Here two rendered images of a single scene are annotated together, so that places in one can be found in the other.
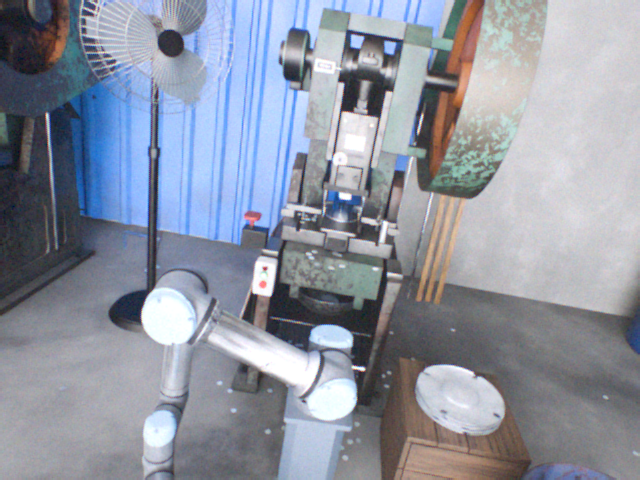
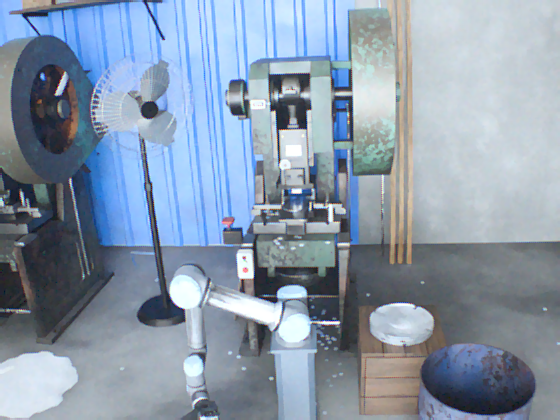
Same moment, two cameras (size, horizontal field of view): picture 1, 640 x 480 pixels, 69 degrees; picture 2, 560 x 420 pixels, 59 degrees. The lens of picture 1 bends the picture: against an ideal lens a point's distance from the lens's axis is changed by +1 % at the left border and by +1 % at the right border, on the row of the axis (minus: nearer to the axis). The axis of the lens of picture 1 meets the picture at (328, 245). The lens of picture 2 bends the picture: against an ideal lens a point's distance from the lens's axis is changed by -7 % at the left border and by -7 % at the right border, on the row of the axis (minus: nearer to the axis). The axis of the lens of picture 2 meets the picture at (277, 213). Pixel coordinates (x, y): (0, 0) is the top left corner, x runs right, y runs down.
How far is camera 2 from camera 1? 0.89 m
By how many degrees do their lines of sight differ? 7
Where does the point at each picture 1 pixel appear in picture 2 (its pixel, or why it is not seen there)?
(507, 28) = (369, 63)
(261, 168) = (233, 175)
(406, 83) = (319, 102)
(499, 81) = (373, 97)
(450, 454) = (394, 360)
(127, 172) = (125, 202)
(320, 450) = (300, 369)
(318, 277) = (287, 257)
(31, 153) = (63, 205)
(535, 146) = (462, 110)
